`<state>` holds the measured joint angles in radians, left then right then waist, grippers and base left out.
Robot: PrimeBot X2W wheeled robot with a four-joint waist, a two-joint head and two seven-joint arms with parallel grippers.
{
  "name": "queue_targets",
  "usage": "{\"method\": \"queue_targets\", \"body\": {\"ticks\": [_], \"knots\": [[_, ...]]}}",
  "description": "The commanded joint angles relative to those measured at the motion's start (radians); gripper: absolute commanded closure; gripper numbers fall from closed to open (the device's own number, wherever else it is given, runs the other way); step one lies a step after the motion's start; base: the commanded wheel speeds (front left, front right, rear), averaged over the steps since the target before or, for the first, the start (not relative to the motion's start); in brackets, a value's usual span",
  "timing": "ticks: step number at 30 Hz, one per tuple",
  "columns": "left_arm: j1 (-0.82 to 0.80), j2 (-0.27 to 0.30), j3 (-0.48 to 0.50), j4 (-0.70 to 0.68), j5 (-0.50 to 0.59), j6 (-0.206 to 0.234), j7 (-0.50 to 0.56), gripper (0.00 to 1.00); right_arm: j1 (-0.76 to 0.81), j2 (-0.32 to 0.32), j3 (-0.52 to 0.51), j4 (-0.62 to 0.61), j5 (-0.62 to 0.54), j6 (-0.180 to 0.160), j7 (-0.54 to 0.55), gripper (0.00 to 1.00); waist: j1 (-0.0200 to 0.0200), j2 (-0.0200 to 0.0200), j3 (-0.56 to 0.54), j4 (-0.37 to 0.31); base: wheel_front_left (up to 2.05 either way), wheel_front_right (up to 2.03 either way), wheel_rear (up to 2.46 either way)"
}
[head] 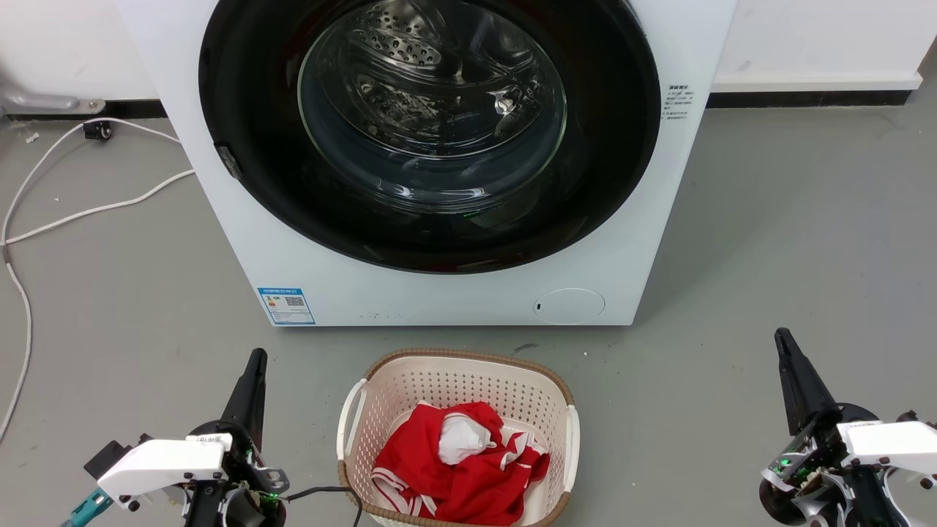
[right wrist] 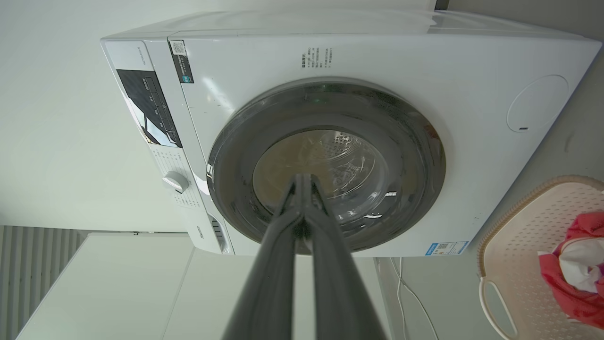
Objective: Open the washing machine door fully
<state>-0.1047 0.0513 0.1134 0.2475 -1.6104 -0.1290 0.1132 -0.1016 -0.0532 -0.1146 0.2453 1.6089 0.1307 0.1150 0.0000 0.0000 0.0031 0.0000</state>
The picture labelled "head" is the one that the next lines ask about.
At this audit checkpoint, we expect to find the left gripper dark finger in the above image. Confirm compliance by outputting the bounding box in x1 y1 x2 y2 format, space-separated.
221 349 260 433
242 349 267 444

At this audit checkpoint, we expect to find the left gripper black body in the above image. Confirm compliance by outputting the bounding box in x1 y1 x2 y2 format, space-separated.
183 420 290 527

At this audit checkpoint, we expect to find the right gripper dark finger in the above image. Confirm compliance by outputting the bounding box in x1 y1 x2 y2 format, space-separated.
776 328 813 435
782 328 840 424

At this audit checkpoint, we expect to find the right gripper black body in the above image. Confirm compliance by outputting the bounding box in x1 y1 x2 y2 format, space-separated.
758 408 908 527

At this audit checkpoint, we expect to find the black round glass washer door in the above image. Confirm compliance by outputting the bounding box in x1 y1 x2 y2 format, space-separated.
198 0 662 275

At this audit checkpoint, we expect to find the white front-load washing machine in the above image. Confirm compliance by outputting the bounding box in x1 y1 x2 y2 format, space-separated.
113 0 739 327

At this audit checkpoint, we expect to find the blue energy label sticker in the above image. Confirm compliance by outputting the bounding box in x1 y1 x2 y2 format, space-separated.
258 286 316 326

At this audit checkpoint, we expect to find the cream perforated laundry basket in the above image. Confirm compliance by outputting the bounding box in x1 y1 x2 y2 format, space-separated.
337 348 581 527

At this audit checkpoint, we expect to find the white crumpled garment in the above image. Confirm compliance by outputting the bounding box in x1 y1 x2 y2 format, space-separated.
438 414 495 466

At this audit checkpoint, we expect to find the red garment with white stripes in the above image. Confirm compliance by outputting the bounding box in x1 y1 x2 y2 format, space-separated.
371 401 551 526

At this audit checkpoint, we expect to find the round white filter cover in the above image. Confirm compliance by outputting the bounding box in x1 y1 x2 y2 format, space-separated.
533 288 606 325

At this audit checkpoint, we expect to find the small printed text label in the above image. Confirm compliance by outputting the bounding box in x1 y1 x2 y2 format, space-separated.
662 83 693 122

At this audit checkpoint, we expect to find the perforated steel washer drum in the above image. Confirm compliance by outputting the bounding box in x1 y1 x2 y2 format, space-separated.
299 0 568 213

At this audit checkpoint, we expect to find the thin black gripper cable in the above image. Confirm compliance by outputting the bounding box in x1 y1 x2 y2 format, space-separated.
284 485 365 527

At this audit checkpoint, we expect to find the teal cable connector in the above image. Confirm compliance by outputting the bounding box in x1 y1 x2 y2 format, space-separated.
60 489 114 527

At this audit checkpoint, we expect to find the white power cable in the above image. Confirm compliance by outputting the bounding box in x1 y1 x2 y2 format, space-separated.
0 117 195 444

